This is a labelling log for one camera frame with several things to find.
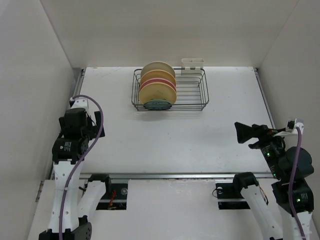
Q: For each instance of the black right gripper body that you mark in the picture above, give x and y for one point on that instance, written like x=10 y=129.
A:
x=269 y=144

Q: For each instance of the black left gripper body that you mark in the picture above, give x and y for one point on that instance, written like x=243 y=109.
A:
x=91 y=131

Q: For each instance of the small teal patterned plate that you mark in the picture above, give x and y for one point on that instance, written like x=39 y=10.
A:
x=157 y=105

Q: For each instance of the yellow plate front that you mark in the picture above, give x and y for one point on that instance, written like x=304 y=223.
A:
x=157 y=91

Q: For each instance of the yellow plate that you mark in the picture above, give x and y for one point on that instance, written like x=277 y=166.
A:
x=157 y=73
x=157 y=91

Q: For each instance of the black wire dish rack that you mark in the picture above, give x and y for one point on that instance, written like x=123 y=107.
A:
x=192 y=91

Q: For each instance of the pink plate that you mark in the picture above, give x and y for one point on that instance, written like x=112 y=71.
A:
x=157 y=80

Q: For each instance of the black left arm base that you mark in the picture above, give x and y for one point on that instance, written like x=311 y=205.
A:
x=115 y=198

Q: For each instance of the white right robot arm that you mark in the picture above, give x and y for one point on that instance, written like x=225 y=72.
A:
x=289 y=164

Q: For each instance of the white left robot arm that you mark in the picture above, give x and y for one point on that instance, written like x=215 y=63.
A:
x=70 y=217

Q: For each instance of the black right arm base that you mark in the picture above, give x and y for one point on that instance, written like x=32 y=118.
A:
x=229 y=196

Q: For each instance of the yellow plate middle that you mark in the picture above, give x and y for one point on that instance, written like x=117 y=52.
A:
x=157 y=73

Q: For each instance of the cream plate rear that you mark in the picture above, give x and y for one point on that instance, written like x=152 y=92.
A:
x=158 y=65

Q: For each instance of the white cutlery holder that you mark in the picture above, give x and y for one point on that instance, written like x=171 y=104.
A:
x=192 y=65

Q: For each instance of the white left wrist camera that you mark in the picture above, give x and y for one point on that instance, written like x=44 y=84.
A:
x=80 y=102

